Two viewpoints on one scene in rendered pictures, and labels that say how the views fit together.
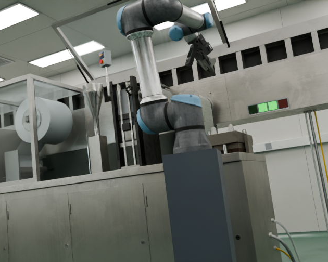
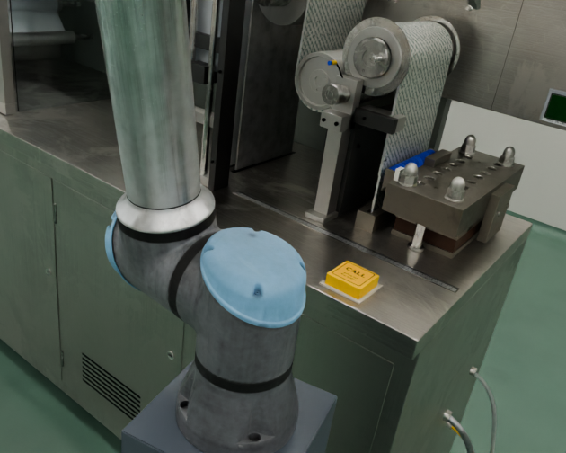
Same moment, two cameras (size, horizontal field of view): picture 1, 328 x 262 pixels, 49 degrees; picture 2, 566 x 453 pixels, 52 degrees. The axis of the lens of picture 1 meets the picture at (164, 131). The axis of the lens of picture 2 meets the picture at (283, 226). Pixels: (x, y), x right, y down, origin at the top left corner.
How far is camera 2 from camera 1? 1.09 m
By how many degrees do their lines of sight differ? 36
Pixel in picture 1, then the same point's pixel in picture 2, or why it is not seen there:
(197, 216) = not seen: outside the picture
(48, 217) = (20, 203)
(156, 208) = not seen: hidden behind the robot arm
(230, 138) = (441, 222)
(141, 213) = not seen: hidden behind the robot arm
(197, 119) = (259, 368)
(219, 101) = (484, 42)
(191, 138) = (222, 419)
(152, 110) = (139, 257)
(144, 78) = (126, 146)
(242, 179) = (402, 389)
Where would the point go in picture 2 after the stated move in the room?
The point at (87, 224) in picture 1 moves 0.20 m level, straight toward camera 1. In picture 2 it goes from (83, 261) to (57, 305)
